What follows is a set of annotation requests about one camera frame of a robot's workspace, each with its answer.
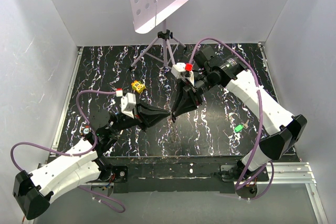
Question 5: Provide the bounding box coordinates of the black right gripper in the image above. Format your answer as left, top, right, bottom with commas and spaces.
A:
170, 70, 216, 118

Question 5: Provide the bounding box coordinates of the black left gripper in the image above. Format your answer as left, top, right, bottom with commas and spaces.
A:
108, 99, 170, 134

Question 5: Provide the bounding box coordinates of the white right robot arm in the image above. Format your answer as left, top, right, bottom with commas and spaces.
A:
171, 46, 307, 181

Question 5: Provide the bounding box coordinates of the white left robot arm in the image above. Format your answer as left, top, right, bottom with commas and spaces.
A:
13, 102, 171, 220

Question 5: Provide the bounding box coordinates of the yellow owl number block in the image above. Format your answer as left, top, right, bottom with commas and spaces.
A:
131, 80, 146, 94

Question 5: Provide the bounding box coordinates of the green tag key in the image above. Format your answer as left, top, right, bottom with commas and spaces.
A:
234, 120, 249, 133

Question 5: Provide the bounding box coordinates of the red owl number block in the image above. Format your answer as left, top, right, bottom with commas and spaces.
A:
82, 127, 91, 135

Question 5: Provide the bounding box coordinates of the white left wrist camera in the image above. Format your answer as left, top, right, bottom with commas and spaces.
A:
121, 92, 137, 119

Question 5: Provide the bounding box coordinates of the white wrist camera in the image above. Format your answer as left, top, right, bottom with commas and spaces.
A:
171, 62, 194, 85
121, 92, 137, 119

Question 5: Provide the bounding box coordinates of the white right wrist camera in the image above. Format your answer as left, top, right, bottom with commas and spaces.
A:
171, 62, 194, 85

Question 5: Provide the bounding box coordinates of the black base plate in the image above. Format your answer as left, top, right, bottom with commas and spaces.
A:
99, 155, 270, 195

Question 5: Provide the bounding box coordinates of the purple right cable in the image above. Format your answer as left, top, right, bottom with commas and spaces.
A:
189, 37, 275, 200

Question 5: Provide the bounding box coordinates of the purple cable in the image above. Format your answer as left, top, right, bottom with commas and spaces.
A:
9, 89, 124, 214
189, 37, 275, 200

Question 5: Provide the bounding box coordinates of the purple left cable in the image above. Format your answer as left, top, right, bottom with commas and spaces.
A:
9, 89, 124, 214

